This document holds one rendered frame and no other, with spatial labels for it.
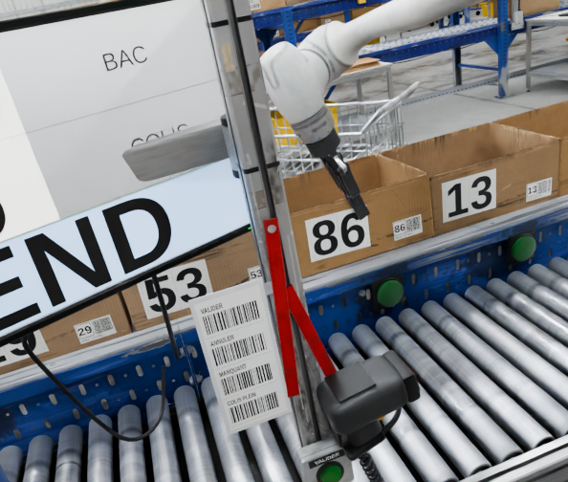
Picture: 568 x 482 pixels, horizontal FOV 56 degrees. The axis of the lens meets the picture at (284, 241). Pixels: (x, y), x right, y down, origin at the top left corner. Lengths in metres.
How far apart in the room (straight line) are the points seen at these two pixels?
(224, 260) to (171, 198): 0.61
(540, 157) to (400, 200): 0.41
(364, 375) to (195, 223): 0.28
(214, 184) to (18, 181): 0.22
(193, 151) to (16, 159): 0.19
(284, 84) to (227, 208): 0.50
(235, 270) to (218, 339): 0.65
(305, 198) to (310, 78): 0.50
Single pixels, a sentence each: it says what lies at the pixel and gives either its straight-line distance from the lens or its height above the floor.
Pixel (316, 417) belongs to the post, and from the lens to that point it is 0.74.
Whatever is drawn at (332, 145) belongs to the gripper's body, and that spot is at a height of 1.20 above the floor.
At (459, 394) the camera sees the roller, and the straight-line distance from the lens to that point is 1.17.
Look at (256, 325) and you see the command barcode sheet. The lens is 0.63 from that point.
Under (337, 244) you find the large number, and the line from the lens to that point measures 1.32.
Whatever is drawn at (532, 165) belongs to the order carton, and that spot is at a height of 1.00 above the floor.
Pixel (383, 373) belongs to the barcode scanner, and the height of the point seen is 1.09.
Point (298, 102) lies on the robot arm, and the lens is 1.16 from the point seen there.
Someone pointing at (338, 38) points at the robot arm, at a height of 1.41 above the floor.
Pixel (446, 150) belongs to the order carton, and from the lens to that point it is 1.75.
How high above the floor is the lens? 1.53
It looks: 25 degrees down
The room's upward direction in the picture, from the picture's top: 11 degrees counter-clockwise
